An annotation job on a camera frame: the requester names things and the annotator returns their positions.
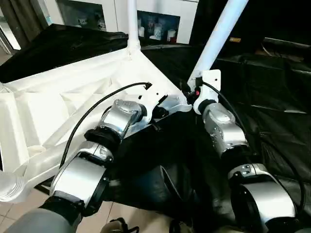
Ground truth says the white plastic table top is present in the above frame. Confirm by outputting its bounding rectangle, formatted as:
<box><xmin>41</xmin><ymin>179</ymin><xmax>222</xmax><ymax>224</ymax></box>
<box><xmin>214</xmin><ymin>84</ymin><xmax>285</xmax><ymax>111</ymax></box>
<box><xmin>0</xmin><ymin>48</ymin><xmax>193</xmax><ymax>202</ymax></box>

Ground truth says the black table mat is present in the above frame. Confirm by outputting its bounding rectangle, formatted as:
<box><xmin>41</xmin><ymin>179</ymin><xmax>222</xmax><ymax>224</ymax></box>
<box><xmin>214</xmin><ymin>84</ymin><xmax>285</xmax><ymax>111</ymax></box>
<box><xmin>0</xmin><ymin>23</ymin><xmax>311</xmax><ymax>233</ymax></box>

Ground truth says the white glass door cabinet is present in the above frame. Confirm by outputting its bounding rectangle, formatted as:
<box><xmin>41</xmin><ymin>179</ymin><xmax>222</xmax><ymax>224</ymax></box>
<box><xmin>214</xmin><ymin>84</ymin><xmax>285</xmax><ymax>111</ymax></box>
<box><xmin>45</xmin><ymin>0</ymin><xmax>200</xmax><ymax>45</ymax></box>

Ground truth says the black right robot foot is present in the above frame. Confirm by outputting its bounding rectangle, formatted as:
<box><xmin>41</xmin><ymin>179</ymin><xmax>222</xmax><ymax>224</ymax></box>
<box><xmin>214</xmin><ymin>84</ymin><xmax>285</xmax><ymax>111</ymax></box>
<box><xmin>169</xmin><ymin>221</ymin><xmax>196</xmax><ymax>233</ymax></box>

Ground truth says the black robot foot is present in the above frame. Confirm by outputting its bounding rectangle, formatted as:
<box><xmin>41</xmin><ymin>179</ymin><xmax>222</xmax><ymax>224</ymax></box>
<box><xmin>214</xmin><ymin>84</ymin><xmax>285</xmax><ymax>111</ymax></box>
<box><xmin>104</xmin><ymin>218</ymin><xmax>139</xmax><ymax>233</ymax></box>
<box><xmin>169</xmin><ymin>221</ymin><xmax>196</xmax><ymax>233</ymax></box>

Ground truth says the black left robot foot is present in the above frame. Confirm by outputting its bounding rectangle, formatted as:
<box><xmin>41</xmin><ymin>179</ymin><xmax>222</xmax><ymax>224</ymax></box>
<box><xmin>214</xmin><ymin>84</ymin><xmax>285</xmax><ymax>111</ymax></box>
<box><xmin>104</xmin><ymin>218</ymin><xmax>139</xmax><ymax>233</ymax></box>

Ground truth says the grey curtain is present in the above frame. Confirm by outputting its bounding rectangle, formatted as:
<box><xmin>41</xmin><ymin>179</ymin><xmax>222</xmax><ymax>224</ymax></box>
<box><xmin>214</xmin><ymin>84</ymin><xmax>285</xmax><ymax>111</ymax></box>
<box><xmin>0</xmin><ymin>0</ymin><xmax>52</xmax><ymax>49</ymax></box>

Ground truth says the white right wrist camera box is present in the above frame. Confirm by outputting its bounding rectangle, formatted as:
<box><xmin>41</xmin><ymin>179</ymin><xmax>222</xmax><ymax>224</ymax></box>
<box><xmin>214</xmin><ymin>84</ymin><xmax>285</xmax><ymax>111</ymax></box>
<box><xmin>193</xmin><ymin>69</ymin><xmax>222</xmax><ymax>116</ymax></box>

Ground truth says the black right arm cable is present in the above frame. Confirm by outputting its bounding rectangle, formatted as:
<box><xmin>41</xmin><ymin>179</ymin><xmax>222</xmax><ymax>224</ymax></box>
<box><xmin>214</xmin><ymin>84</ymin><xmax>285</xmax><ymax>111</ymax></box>
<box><xmin>200</xmin><ymin>82</ymin><xmax>308</xmax><ymax>215</ymax></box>

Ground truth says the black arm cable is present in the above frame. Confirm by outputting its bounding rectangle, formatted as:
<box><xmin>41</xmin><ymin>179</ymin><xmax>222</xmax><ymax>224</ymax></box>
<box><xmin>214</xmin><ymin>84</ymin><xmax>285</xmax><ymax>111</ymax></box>
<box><xmin>58</xmin><ymin>82</ymin><xmax>153</xmax><ymax>169</ymax></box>
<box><xmin>200</xmin><ymin>82</ymin><xmax>308</xmax><ymax>215</ymax></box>

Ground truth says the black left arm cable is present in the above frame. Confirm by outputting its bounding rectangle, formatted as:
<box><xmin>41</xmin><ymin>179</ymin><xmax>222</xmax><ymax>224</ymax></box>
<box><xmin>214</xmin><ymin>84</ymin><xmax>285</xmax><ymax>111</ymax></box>
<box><xmin>58</xmin><ymin>82</ymin><xmax>153</xmax><ymax>169</ymax></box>

